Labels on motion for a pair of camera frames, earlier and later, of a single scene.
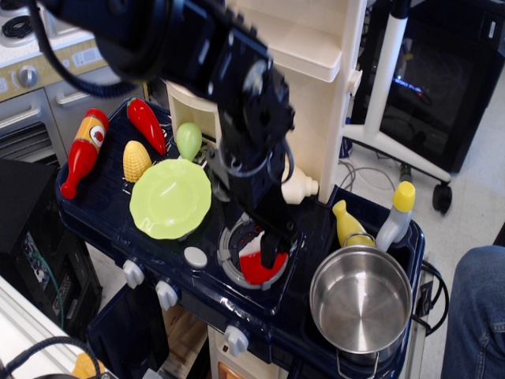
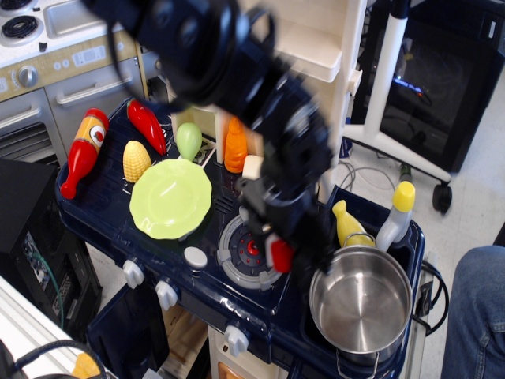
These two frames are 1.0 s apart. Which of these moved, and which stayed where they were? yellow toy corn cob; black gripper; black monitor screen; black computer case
Moved: black gripper
Stayed: black computer case; black monitor screen; yellow toy corn cob
